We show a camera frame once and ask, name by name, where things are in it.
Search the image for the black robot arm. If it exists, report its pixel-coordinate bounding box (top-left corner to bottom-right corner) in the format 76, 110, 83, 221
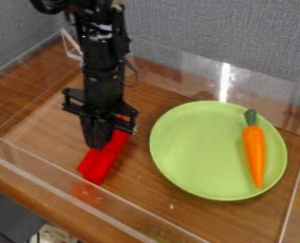
29, 0, 137, 150

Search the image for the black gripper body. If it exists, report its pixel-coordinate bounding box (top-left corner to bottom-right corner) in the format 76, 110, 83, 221
61, 34, 139, 136

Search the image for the green plate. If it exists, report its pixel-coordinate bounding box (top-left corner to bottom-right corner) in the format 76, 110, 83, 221
148, 101, 287, 201

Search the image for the red star-profile block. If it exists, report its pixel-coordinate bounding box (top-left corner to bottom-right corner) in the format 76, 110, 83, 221
77, 121, 129, 185

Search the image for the orange toy carrot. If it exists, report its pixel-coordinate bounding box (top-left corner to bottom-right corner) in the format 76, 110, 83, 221
242, 109, 264, 188

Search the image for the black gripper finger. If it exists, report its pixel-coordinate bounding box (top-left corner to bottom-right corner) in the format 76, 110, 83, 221
80, 117, 96, 148
99, 121, 113, 148

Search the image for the white power strip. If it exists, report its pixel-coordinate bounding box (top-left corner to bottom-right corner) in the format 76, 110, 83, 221
24, 224, 79, 243

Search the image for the clear acrylic enclosure wall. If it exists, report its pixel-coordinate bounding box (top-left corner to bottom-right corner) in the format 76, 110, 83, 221
0, 35, 300, 243

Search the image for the black cable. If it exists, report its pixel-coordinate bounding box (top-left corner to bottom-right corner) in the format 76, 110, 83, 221
121, 56, 139, 89

